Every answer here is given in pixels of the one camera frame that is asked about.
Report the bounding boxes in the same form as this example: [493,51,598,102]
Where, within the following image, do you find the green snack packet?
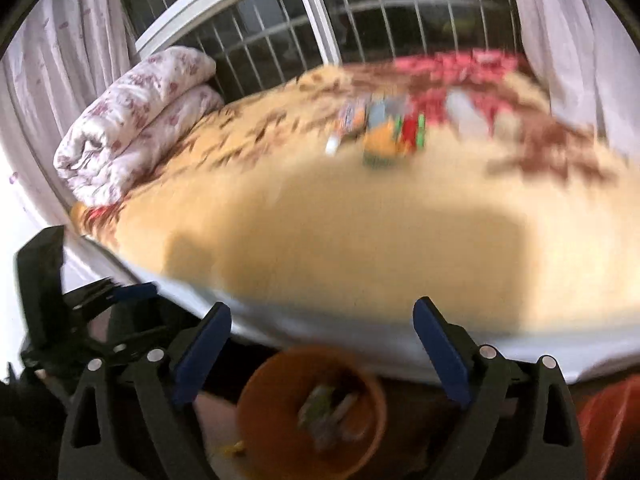
[299,384,337,432]

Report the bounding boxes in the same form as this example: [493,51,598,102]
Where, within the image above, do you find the pale grey container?
[445,91,493,138]

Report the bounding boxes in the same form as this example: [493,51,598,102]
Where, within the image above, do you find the metal window security bars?
[150,0,521,101]

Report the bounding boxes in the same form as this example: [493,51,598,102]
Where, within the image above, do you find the orange drink pouch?
[325,100,371,156]

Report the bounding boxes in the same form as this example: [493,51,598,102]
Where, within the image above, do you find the orange plastic bin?
[236,346,388,478]

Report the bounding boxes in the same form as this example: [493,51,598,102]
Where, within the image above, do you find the orange packet with white label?
[362,122,406,167]

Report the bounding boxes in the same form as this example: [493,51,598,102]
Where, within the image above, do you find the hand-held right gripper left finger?
[59,301,233,480]

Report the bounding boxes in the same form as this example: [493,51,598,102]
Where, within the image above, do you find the white window frame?
[135,0,506,68]

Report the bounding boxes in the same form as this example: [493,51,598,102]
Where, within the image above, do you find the red plastic object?
[575,377,640,480]

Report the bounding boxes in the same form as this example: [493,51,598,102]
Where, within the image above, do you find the pale curtain with floral print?
[0,0,138,231]

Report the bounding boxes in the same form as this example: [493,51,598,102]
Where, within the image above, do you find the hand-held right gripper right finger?
[412,296,586,480]

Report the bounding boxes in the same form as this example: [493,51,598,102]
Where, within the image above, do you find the yellow floral blanket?
[70,50,640,356]

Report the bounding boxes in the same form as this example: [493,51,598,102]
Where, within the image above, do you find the plain white curtain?
[502,0,640,151]

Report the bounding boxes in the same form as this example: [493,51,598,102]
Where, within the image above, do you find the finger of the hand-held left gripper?
[62,280,158,321]
[87,327,171,366]

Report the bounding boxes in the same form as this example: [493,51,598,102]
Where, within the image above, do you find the folded floral quilt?
[54,46,226,207]

